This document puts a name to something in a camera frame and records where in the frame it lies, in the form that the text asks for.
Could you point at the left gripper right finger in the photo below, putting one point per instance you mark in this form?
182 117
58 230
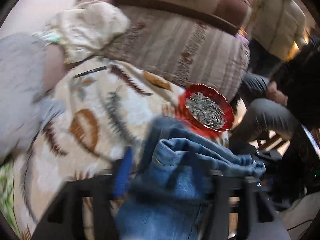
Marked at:
239 209

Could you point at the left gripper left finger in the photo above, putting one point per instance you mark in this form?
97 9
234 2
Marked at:
64 217

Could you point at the blue denim jeans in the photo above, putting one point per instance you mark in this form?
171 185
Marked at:
168 195

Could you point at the green patterned quilt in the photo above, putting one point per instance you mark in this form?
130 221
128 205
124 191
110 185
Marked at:
7 196

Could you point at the seated person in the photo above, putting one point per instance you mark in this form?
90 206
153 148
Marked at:
288 104

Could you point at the beige leaf-pattern blanket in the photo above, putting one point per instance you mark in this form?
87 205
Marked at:
100 109

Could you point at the red bowl of seeds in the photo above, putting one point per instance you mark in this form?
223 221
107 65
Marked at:
205 110

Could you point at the black pen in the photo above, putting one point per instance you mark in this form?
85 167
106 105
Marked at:
90 72

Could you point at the grey quilted pillow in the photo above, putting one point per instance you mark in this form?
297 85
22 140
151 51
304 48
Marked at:
29 69

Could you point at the light green cloth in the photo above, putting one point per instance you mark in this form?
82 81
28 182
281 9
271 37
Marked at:
50 37

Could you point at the cream patterned pillow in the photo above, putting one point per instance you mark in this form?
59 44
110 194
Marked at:
87 28

